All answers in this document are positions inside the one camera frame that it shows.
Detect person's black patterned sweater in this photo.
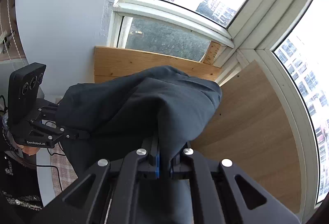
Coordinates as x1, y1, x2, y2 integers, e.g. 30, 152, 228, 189
0, 147, 45, 224

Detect pine wood board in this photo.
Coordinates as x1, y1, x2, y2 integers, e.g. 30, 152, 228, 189
94, 42, 223, 84

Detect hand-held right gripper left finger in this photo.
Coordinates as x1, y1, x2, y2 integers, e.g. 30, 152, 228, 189
32, 137, 161, 224

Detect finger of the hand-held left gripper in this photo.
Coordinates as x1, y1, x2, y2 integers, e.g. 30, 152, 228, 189
29, 118, 90, 141
37, 104, 59, 118

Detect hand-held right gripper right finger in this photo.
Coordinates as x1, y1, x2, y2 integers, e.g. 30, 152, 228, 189
170, 140, 301, 224

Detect oak wood board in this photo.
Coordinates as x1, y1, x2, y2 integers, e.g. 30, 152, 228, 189
191, 60, 303, 214

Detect person's left hand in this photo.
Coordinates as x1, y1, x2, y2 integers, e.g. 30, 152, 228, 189
16, 144, 38, 157

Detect dark grey pants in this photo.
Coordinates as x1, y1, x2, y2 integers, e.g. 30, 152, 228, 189
55, 65, 223, 224

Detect person's left forearm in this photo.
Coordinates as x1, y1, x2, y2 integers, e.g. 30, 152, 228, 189
0, 113, 27, 164

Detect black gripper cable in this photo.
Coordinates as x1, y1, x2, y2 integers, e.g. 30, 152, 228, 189
36, 121, 68, 195

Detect pink plaid blanket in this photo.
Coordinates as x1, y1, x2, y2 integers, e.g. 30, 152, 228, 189
50, 155, 79, 197

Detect white framed window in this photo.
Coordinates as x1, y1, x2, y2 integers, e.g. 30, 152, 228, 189
108, 0, 306, 65

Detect wooden shelf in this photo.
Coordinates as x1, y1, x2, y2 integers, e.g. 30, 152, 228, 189
0, 0, 26, 62

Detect white bed frame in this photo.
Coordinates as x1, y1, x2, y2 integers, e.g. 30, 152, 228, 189
36, 148, 62, 206

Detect large window with buildings view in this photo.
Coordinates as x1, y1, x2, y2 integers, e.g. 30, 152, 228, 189
236, 0, 329, 208

